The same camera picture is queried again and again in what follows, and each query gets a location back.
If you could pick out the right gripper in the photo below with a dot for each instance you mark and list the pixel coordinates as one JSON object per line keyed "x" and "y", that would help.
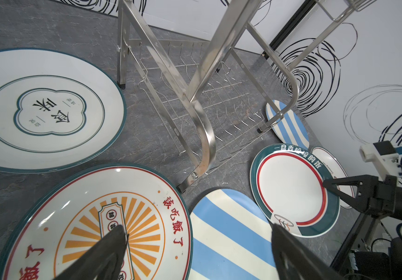
{"x": 366, "y": 194}

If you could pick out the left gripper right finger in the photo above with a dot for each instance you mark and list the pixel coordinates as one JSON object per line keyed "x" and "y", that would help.
{"x": 294, "y": 261}

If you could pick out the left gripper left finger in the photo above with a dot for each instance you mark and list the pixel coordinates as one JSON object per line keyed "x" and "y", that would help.
{"x": 103, "y": 261}

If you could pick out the white plate red characters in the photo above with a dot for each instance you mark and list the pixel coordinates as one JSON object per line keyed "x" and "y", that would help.
{"x": 334, "y": 167}

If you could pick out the blue white striped plate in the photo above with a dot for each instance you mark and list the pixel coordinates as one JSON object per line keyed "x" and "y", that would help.
{"x": 231, "y": 239}

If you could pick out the green red rimmed white plate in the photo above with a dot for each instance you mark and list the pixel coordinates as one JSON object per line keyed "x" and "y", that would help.
{"x": 287, "y": 184}

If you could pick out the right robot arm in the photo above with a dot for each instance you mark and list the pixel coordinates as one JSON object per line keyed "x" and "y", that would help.
{"x": 356, "y": 263}

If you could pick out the stainless steel dish rack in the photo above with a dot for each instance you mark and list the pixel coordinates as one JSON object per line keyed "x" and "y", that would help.
{"x": 236, "y": 21}

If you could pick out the orange sunburst plate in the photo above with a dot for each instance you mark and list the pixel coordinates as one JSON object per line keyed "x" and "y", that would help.
{"x": 66, "y": 223}

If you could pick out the far blue striped plate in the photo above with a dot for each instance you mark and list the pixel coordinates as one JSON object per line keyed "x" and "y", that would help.
{"x": 290, "y": 130}

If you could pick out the white plate green clover outline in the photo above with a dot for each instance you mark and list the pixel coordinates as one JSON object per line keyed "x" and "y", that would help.
{"x": 57, "y": 111}

